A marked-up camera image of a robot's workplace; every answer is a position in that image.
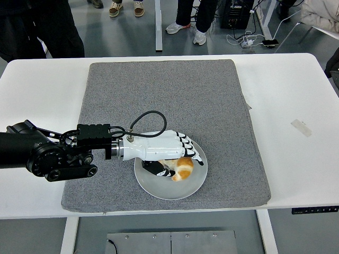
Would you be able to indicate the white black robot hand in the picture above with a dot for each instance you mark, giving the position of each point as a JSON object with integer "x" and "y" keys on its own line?
{"x": 156, "y": 146}

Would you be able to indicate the golden croissant bread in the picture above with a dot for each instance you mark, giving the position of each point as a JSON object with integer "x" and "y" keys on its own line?
{"x": 184, "y": 168}

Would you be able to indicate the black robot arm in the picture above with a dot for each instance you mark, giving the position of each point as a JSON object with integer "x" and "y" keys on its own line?
{"x": 16, "y": 150}

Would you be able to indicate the pale grey round plate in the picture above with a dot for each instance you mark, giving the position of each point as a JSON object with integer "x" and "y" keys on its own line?
{"x": 164, "y": 188}

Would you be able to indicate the grey metal plate with screws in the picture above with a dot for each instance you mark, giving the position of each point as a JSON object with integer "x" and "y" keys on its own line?
{"x": 185, "y": 243}

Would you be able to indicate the grey fabric mat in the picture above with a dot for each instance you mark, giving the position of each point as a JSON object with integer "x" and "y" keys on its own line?
{"x": 172, "y": 92}

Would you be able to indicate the white table leg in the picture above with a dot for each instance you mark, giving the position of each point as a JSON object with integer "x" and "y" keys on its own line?
{"x": 267, "y": 232}
{"x": 69, "y": 235}

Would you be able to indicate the person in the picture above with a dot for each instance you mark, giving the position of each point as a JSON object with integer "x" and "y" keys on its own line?
{"x": 39, "y": 26}
{"x": 96, "y": 3}
{"x": 115, "y": 8}
{"x": 201, "y": 16}

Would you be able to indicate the white charger block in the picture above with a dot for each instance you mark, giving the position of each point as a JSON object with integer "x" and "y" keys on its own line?
{"x": 249, "y": 41}

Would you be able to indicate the clear tape strip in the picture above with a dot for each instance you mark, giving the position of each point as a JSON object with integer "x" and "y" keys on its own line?
{"x": 301, "y": 127}

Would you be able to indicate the black computer box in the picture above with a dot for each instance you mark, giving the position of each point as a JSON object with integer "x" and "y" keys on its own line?
{"x": 234, "y": 16}

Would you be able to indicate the black phone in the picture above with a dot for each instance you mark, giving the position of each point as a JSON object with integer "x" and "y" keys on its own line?
{"x": 270, "y": 43}

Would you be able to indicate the white desk leg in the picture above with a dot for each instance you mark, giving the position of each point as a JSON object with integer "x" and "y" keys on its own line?
{"x": 265, "y": 23}

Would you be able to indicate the black desk control panel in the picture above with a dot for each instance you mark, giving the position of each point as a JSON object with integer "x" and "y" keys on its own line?
{"x": 315, "y": 210}

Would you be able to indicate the black cloth item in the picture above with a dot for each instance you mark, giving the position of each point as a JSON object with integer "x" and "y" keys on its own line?
{"x": 333, "y": 64}

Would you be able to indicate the beige padded jacket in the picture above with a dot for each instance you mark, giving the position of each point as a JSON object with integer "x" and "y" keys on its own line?
{"x": 320, "y": 13}

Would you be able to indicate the grey desk post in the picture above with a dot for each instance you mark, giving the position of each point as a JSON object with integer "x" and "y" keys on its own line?
{"x": 158, "y": 26}

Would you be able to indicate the white chair frame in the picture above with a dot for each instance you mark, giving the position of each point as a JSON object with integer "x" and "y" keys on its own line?
{"x": 288, "y": 35}

